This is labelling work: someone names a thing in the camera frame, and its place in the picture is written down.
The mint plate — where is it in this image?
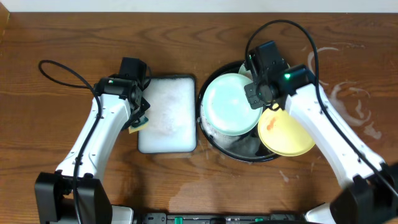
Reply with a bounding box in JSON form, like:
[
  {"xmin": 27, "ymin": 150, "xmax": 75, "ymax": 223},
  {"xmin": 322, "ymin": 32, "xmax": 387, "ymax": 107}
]
[
  {"xmin": 202, "ymin": 73, "xmax": 262, "ymax": 136},
  {"xmin": 238, "ymin": 63, "xmax": 252, "ymax": 80}
]

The yellow plate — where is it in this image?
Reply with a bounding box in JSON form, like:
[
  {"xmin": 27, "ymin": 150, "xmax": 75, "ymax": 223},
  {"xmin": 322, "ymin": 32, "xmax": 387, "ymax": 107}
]
[{"xmin": 257, "ymin": 109, "xmax": 315, "ymax": 156}]

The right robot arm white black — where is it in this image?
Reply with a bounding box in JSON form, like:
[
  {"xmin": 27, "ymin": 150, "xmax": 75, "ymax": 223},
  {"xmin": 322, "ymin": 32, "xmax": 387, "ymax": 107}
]
[{"xmin": 245, "ymin": 64, "xmax": 397, "ymax": 223}]

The green yellow sponge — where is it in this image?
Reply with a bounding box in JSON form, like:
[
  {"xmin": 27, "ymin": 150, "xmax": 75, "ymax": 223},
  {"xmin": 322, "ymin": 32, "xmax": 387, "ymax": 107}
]
[{"xmin": 128, "ymin": 116, "xmax": 149, "ymax": 134}]

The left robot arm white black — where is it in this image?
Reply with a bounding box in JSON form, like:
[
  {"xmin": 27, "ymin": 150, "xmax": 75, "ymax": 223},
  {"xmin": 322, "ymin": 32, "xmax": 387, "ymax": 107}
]
[{"xmin": 34, "ymin": 75, "xmax": 150, "ymax": 223}]

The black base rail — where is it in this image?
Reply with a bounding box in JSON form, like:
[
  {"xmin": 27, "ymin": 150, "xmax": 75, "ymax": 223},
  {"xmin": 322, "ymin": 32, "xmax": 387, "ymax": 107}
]
[{"xmin": 132, "ymin": 213, "xmax": 307, "ymax": 224}]

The round black tray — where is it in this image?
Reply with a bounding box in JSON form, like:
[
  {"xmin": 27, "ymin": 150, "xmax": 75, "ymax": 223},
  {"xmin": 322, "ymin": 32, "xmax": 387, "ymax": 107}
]
[{"xmin": 196, "ymin": 60, "xmax": 280, "ymax": 162}]

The mint plate top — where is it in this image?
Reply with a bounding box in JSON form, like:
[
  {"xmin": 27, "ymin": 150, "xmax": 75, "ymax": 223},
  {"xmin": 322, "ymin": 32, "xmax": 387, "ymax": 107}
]
[{"xmin": 238, "ymin": 63, "xmax": 252, "ymax": 80}]

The black rectangular soapy water tray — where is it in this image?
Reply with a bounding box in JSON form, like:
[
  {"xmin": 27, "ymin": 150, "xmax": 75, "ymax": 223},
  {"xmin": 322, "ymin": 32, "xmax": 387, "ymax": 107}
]
[{"xmin": 137, "ymin": 75, "xmax": 197, "ymax": 154}]

